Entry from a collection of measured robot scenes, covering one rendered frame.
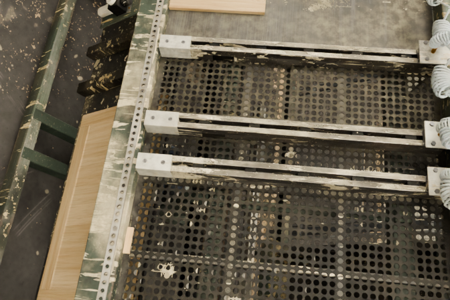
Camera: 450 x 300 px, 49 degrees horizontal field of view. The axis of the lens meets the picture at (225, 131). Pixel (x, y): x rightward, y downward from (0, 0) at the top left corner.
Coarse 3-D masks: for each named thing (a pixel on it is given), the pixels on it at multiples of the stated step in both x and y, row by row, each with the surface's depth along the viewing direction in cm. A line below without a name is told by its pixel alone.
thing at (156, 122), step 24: (168, 120) 182; (192, 120) 183; (216, 120) 181; (240, 120) 181; (264, 120) 180; (312, 144) 182; (336, 144) 180; (360, 144) 178; (384, 144) 176; (408, 144) 174; (432, 144) 169
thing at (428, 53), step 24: (168, 48) 196; (192, 48) 195; (216, 48) 195; (240, 48) 194; (264, 48) 194; (288, 48) 195; (312, 48) 193; (336, 48) 192; (360, 48) 191; (384, 48) 191; (432, 48) 186
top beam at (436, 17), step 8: (448, 0) 196; (440, 8) 196; (448, 8) 194; (440, 16) 196; (448, 16) 192; (440, 64) 191; (440, 88) 189; (448, 96) 180; (448, 104) 179; (448, 112) 179; (448, 152) 176; (448, 160) 175
